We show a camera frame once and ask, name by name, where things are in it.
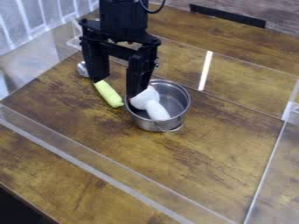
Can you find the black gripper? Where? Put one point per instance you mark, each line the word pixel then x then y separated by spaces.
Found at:
pixel 119 35

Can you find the green handled metal spoon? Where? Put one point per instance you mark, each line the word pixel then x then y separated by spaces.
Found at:
pixel 107 92

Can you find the white plush mushroom toy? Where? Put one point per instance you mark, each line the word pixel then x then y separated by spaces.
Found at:
pixel 149 101

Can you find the small steel pot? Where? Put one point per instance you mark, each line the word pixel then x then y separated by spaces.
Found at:
pixel 177 101

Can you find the clear acrylic front barrier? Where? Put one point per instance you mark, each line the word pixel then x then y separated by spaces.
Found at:
pixel 158 196

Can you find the clear acrylic barrier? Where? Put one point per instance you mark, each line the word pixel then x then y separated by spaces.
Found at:
pixel 158 196
pixel 276 204

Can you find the clear acrylic right barrier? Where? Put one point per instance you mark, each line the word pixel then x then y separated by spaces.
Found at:
pixel 276 204

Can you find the clear acrylic triangle bracket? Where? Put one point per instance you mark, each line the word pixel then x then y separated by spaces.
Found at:
pixel 74 42

